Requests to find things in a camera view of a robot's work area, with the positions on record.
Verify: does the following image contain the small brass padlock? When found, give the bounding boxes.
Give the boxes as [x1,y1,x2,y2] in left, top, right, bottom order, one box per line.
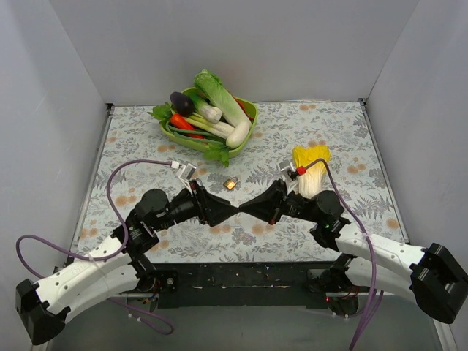
[223,177,239,191]

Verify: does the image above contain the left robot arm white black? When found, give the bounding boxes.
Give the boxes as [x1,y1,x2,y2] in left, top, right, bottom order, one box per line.
[15,181,238,345]

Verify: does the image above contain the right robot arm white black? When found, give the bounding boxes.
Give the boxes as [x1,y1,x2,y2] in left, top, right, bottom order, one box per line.
[239,180,467,324]

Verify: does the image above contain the yellow napa cabbage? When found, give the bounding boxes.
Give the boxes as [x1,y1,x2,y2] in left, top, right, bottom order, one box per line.
[292,146,331,199]

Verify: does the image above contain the green celery leaves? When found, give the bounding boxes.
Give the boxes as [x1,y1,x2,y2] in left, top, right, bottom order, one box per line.
[203,143,230,167]

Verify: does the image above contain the green long beans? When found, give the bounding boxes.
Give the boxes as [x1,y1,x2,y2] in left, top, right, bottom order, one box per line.
[165,122,225,146]

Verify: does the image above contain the floral table mat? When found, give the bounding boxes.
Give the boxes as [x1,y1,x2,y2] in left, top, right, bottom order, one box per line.
[71,101,412,263]

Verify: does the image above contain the white radish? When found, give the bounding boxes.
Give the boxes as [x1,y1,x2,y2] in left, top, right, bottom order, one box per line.
[226,121,251,148]

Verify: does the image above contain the green plastic basket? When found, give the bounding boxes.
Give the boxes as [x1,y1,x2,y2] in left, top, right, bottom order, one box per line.
[151,88,257,159]

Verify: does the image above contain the red orange pepper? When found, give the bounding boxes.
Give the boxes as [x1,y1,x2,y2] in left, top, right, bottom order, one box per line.
[170,114,204,139]

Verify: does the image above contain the white green leek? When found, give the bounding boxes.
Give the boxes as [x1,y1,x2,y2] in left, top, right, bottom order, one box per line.
[188,93,222,124]

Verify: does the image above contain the purple eggplant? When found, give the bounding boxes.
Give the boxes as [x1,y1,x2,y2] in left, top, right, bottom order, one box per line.
[170,91,195,117]

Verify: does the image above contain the green napa cabbage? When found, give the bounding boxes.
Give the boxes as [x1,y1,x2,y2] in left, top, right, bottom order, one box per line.
[194,69,249,127]

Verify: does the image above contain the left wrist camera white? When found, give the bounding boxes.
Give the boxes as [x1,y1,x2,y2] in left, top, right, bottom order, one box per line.
[170,161,197,192]

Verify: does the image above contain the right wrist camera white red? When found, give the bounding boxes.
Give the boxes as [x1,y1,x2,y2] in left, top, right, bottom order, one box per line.
[279,160,306,183]

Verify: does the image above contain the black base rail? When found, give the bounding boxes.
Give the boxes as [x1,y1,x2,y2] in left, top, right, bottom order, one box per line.
[124,252,366,312]

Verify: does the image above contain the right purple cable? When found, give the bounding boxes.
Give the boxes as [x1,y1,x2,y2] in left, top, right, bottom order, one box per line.
[305,157,384,350]

